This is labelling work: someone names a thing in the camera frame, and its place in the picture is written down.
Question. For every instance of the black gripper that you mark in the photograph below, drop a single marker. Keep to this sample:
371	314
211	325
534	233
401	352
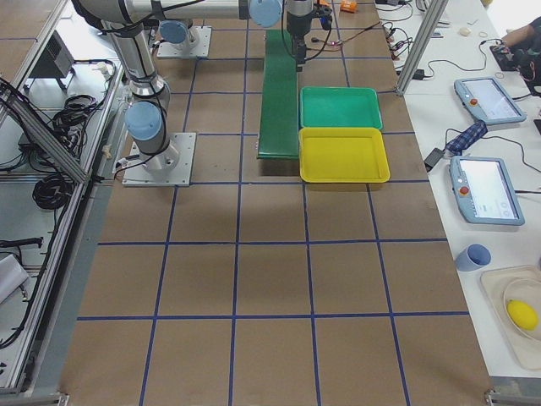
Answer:
297	24

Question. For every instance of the orange cylinder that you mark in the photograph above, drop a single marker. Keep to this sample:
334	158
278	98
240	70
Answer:
348	6

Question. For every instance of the green plastic tray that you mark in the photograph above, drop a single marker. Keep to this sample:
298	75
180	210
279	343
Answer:
339	107

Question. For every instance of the green conveyor belt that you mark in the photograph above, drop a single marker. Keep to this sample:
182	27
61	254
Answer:
278	135

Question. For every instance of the yellow plastic tray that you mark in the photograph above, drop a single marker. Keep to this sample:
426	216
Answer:
342	155

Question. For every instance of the black power adapter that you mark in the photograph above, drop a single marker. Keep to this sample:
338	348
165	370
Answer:
432	159

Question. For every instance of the far teach pendant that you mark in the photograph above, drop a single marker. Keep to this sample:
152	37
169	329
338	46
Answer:
487	100

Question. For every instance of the teach pendant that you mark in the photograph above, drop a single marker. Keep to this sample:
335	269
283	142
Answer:
487	100
484	192

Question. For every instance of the blue checkered folded umbrella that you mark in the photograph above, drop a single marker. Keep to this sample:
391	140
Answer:
466	138

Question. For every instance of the near teach pendant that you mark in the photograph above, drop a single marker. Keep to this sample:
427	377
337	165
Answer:
484	192

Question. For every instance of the grey electronics box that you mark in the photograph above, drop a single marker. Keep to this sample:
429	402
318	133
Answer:
56	62

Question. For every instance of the blue plastic cup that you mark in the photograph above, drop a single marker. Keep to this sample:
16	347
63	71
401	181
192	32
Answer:
472	258

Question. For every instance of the beige tray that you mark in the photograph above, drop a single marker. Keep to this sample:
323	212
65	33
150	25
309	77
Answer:
526	350

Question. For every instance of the white bowl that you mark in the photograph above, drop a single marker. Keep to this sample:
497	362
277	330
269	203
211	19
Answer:
526	290

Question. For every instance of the yellow lemon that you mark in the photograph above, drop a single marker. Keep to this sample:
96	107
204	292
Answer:
522	314

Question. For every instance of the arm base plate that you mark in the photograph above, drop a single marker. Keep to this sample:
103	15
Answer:
172	167
195	45

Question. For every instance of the aluminium frame post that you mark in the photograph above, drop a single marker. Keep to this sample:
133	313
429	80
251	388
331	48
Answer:
425	31

